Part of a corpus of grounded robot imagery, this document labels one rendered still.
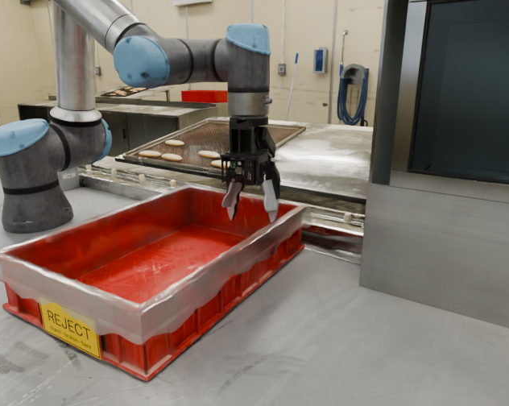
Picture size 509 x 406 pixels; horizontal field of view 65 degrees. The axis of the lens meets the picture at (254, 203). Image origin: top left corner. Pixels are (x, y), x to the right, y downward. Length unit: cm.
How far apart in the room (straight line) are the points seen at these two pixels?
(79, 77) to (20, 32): 808
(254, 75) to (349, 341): 44
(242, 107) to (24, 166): 51
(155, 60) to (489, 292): 60
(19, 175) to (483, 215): 89
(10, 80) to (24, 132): 795
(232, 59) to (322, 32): 434
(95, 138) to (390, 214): 72
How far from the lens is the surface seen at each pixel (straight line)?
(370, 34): 483
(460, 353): 64
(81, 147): 106
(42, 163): 101
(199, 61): 73
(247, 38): 71
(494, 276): 69
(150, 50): 65
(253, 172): 71
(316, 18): 508
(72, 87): 104
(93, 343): 58
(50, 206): 102
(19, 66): 902
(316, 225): 90
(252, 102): 71
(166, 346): 56
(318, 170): 122
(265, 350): 59
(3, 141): 100
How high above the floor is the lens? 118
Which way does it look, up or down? 18 degrees down
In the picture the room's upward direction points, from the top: straight up
